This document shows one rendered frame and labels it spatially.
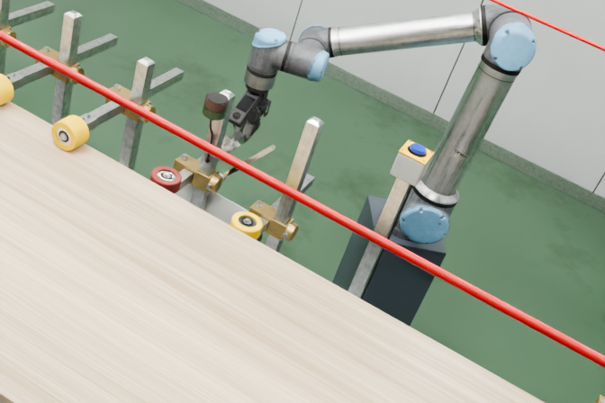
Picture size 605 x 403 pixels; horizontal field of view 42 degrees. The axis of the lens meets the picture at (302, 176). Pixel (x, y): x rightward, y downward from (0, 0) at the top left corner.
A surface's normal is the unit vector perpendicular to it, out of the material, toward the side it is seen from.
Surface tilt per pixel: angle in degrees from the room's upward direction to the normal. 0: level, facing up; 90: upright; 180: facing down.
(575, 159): 90
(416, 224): 95
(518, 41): 83
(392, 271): 90
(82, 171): 0
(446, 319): 0
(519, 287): 0
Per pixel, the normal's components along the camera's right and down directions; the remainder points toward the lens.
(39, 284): 0.27, -0.79
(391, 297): 0.05, 0.58
